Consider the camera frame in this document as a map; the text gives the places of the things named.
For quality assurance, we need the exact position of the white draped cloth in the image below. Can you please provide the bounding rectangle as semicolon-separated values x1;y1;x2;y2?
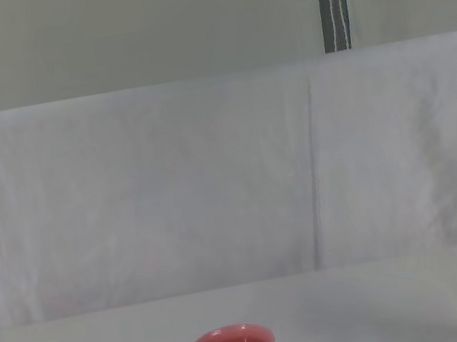
0;30;457;330

